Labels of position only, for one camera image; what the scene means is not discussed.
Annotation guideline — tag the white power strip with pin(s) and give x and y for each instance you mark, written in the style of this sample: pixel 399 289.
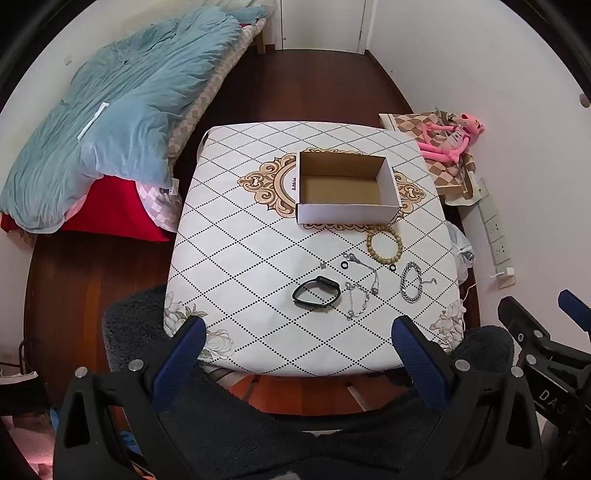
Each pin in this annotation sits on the white power strip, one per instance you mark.
pixel 494 226

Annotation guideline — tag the white flat board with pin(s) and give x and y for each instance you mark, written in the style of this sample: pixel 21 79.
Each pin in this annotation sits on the white flat board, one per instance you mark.
pixel 459 199

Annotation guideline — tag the white plastic bag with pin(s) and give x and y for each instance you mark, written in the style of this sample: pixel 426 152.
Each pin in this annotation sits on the white plastic bag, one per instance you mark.
pixel 459 251

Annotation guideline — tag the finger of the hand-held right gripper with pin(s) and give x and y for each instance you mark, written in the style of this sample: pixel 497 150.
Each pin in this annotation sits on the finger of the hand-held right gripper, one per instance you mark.
pixel 575 307
pixel 519 318

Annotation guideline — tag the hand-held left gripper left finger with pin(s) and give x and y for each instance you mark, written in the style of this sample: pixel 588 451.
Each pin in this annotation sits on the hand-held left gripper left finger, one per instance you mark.
pixel 179 357

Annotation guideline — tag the pink checked cloth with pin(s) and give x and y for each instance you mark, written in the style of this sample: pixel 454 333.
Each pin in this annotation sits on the pink checked cloth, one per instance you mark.
pixel 159 205

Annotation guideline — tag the pink panther plush toy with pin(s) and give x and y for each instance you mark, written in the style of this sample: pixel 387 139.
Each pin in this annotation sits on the pink panther plush toy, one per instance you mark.
pixel 455 138

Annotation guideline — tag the black smart band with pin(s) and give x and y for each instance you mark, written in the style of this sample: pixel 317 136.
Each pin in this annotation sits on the black smart band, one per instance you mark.
pixel 328 284

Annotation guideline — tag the light blue duvet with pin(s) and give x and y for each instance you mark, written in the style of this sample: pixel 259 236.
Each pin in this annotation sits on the light blue duvet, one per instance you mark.
pixel 115 120

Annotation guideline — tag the white door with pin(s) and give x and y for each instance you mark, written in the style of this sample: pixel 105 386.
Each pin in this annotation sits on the white door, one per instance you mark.
pixel 323 23

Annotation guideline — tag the red bed sheet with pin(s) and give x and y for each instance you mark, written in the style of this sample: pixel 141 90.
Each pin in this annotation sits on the red bed sheet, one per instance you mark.
pixel 106 203

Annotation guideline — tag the white cardboard box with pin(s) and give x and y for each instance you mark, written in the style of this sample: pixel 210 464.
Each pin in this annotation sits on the white cardboard box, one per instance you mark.
pixel 344 212

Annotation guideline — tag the white plug adapter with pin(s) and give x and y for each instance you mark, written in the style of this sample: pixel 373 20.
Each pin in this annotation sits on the white plug adapter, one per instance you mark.
pixel 507 273

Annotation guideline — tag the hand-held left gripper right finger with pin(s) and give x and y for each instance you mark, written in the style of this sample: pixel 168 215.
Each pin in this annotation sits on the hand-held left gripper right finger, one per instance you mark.
pixel 419 364

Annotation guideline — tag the white diamond pattern tablecloth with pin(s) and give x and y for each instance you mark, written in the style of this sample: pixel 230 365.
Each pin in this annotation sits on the white diamond pattern tablecloth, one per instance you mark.
pixel 240 258

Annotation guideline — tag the bed with patterned mattress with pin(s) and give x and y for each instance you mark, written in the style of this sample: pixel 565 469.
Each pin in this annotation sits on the bed with patterned mattress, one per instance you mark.
pixel 203 99

